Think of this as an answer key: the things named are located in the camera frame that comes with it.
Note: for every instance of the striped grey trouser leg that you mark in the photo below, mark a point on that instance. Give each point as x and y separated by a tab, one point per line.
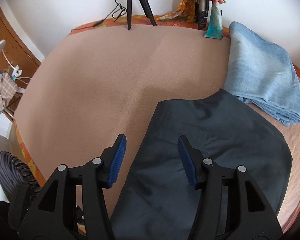
13	172

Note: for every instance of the checkered beige cloth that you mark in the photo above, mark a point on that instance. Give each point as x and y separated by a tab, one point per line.
8	88

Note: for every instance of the wooden door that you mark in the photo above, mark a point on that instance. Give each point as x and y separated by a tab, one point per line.
16	50

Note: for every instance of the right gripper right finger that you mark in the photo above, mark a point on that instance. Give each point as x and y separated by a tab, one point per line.
191	159

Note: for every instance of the white desk lamp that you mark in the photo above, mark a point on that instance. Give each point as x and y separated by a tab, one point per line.
16	71

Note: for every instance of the folded light blue jeans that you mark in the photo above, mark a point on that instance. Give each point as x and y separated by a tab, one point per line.
262	73

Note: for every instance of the folded silver black tripod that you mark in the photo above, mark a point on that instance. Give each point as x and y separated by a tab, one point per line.
202	10

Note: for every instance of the dark grey pants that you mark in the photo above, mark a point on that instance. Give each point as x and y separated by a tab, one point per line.
246	167

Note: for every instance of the orange patterned scarf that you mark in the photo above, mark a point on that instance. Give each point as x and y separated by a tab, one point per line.
186	11

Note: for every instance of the pink beige blanket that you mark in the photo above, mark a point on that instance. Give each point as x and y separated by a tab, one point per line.
154	84

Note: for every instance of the orange floral bedsheet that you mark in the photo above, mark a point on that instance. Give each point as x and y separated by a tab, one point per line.
139	19

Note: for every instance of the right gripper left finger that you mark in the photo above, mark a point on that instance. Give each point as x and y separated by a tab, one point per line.
112	158

